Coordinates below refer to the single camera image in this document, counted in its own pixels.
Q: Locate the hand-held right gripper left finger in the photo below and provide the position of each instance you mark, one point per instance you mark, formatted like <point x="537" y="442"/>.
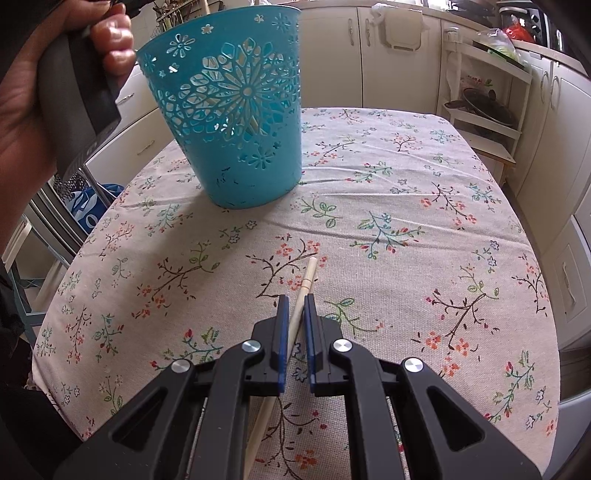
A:
<point x="282" y="346"/>

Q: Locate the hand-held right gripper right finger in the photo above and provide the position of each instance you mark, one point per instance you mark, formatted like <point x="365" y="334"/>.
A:
<point x="310" y="346"/>

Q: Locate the wooden chopstick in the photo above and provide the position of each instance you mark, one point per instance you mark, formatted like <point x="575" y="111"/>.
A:
<point x="307" y="277"/>

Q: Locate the blue plastic basket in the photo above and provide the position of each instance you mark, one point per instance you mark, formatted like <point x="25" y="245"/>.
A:
<point x="258" y="175"/>

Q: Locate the person's left hand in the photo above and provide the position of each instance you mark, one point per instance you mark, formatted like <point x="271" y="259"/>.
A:
<point x="115" y="46"/>

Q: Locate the floral tablecloth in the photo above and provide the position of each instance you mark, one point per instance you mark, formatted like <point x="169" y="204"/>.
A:
<point x="392" y="277"/>

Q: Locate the blue printed bag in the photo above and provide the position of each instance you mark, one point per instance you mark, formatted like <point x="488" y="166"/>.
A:
<point x="92" y="207"/>

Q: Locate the white storage trolley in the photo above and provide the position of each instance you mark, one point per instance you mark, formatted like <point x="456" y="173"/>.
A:
<point x="489" y="138"/>

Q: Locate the dark pan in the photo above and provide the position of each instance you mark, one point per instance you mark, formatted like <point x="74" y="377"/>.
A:
<point x="489" y="108"/>

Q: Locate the white hanging door bin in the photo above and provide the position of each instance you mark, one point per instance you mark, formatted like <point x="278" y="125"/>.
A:
<point x="401" y="30"/>

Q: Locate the bag of green vegetables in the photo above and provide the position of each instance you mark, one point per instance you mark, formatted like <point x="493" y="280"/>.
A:
<point x="501" y="46"/>

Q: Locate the red plastic bag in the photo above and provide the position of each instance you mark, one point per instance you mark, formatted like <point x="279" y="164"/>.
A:
<point x="521" y="31"/>

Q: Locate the metal frame rack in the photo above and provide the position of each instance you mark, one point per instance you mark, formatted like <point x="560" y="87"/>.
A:
<point x="46" y="230"/>

